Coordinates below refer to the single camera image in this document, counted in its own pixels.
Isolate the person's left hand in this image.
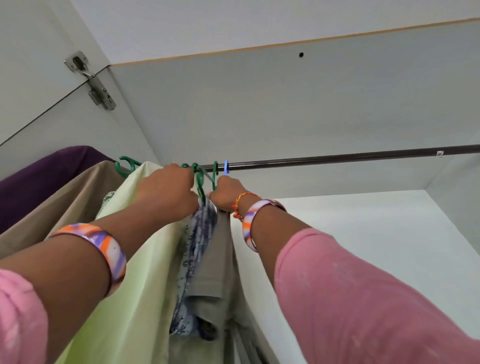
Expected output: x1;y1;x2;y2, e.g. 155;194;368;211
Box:
133;163;202;225

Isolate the person's right hand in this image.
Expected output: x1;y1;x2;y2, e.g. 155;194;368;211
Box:
207;174;252;215

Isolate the green plastic hanger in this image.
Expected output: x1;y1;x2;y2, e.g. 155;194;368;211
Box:
114;155;142;179
180;160;220;207

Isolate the blue floral patterned garment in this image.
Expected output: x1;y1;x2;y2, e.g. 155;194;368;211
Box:
168;198;220;339

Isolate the olive green t-shirt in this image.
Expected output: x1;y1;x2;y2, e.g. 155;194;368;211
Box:
183;210;260;364

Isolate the beige garment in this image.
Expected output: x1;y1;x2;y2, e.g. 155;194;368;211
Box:
0;160;129;260

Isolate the purple tree-print t-shirt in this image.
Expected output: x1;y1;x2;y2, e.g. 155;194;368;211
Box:
0;144;114;235

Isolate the light yellow shirt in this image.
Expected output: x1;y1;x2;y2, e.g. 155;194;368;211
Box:
56;160;198;364

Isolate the person's left forearm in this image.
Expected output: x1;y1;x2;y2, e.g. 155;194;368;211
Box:
0;198;162;361

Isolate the dark metal wardrobe rod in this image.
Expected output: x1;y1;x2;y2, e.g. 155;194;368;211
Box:
201;144;480;172

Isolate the striped white purple bangle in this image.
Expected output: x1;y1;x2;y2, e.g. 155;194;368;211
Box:
240;198;288;253

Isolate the striped orange purple bangle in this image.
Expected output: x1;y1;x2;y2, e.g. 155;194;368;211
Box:
48;222;128;297

